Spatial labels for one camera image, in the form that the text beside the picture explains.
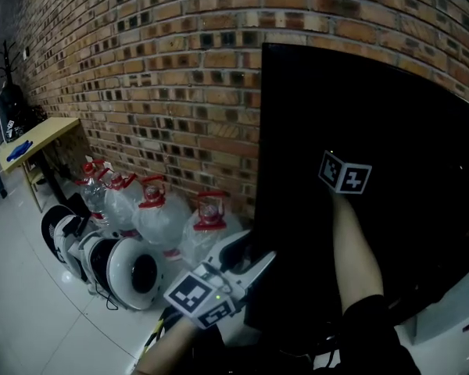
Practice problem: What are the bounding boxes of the thin black scooter cable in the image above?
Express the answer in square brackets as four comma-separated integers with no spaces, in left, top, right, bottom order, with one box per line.
[88,283,120,312]

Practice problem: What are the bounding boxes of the black refrigerator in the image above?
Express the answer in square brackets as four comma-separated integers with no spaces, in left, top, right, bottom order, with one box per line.
[244,41,469,331]

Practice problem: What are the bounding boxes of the spare hand-held gripper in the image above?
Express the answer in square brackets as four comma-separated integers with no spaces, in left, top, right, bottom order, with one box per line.
[0,91,17,143]

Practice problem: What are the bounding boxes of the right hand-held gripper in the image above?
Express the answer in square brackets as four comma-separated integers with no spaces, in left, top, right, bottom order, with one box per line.
[318,149,373,197]

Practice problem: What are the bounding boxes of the wooden stool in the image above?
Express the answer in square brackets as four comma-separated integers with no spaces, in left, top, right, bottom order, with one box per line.
[23,158,48,213]

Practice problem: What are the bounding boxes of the clear water jug red handle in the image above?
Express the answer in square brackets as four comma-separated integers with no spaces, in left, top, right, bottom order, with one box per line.
[131,174,193,258]
[99,170,144,238]
[179,190,244,267]

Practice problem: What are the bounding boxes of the person's black clothing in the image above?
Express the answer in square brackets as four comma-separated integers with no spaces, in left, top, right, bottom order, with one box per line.
[132,293,423,375]

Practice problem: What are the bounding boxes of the person's left forearm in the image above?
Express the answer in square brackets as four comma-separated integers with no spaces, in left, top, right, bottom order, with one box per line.
[134,318,199,375]

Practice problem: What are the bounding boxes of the white round balance scooter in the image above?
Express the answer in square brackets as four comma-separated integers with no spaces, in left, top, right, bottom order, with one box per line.
[40,204,95,280]

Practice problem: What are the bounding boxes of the white round fan heaters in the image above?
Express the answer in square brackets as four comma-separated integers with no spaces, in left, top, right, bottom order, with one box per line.
[77,234,167,312]

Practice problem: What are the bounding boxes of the black bag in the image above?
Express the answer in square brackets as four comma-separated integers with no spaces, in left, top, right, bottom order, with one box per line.
[0,84,48,145]

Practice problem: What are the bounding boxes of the black coat rack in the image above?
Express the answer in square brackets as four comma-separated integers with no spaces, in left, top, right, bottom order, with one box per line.
[0,39,23,90]

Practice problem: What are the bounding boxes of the blue cloth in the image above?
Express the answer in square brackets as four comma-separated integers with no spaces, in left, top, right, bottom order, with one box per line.
[6,139,34,163]

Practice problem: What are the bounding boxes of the yellow wooden table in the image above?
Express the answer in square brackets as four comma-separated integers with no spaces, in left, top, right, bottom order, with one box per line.
[0,117,81,214]

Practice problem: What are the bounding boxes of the crumpled clear water jug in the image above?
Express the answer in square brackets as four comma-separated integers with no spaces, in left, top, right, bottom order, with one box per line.
[74,159,109,227]

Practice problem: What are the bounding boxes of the person's right forearm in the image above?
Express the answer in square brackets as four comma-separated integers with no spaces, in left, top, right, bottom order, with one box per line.
[330,193,386,316]

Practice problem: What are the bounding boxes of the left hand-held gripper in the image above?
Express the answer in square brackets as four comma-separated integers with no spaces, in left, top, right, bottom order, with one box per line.
[163,228,277,330]

